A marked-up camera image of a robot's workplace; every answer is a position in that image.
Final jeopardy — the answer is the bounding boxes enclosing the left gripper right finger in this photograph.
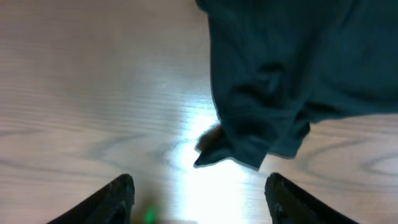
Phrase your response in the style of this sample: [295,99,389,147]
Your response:
[264,172,358,224]

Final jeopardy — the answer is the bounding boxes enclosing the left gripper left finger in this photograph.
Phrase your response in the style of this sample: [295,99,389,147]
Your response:
[48,174,135,224]

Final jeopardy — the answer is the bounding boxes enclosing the black t-shirt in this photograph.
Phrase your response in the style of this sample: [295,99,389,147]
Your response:
[195,0,397,169]

